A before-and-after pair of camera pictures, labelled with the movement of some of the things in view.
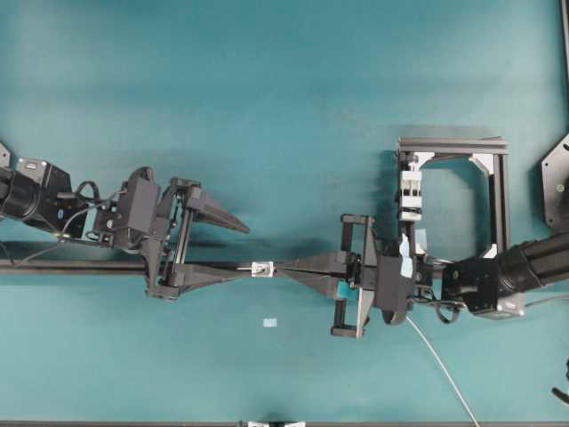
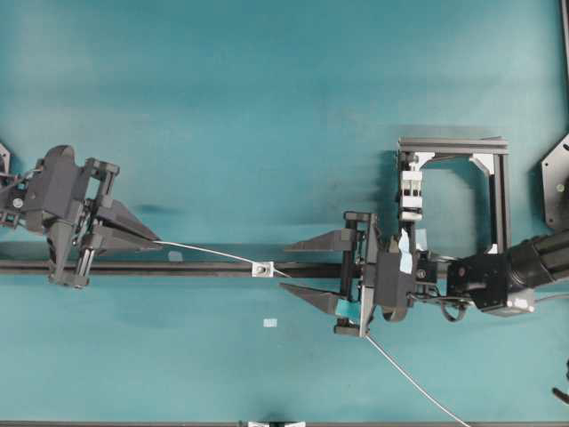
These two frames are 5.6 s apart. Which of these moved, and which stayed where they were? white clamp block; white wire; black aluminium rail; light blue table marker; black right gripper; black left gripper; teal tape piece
Moved: black right gripper; black left gripper; white wire
Stayed: black aluminium rail; teal tape piece; light blue table marker; white clamp block
